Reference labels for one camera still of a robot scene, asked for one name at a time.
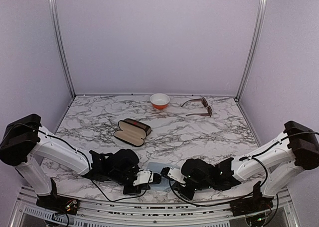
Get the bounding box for white bowl orange outside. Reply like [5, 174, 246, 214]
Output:
[150, 93, 170, 110]

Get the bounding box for brown striped glasses case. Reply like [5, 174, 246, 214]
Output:
[124, 118, 152, 135]

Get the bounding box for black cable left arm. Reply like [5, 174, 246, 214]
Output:
[4, 123, 154, 203]

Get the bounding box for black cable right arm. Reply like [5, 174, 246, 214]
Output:
[168, 131, 319, 208]

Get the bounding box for light blue cleaning cloth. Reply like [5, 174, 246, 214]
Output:
[146, 162, 173, 192]

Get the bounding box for black woven glasses case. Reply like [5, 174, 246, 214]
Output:
[114, 120, 147, 147]

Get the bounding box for aluminium frame post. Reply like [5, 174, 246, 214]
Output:
[48, 0, 76, 99]
[235, 0, 267, 102]

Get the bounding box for aluminium frame post right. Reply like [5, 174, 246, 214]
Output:
[235, 0, 267, 102]

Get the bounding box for aluminium frame post left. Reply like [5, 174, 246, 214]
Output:
[48, 0, 76, 99]

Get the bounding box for brown translucent sunglasses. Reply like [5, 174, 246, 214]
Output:
[180, 97, 213, 117]

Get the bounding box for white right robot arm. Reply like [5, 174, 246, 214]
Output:
[167, 120, 319, 211]

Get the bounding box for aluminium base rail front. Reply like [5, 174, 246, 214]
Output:
[14, 187, 295, 227]

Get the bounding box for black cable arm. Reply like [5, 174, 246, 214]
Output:
[4, 123, 154, 203]
[168, 131, 319, 208]

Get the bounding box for aluminium frame rail back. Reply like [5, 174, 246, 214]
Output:
[74, 92, 237, 97]

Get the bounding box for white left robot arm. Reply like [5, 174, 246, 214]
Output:
[0, 114, 154, 210]

